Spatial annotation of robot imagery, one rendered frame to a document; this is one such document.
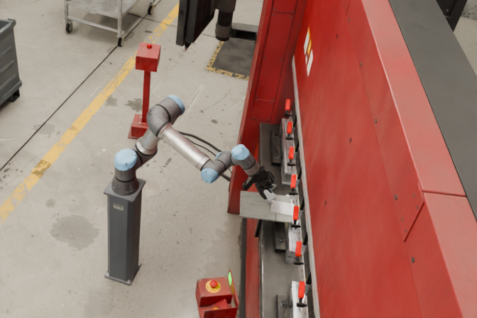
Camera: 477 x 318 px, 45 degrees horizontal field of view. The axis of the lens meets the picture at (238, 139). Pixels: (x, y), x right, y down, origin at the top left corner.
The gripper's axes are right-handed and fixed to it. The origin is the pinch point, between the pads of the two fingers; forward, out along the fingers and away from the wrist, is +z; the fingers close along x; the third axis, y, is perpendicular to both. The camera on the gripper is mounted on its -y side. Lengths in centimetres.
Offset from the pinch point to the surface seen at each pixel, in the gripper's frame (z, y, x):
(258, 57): -34, 4, 83
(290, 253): 16.1, 4.3, -25.3
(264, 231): 13.5, -10.7, -7.4
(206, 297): 6, -35, -47
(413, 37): -80, 100, -46
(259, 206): 0.7, -6.6, -3.0
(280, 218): 7.9, 2.2, -8.1
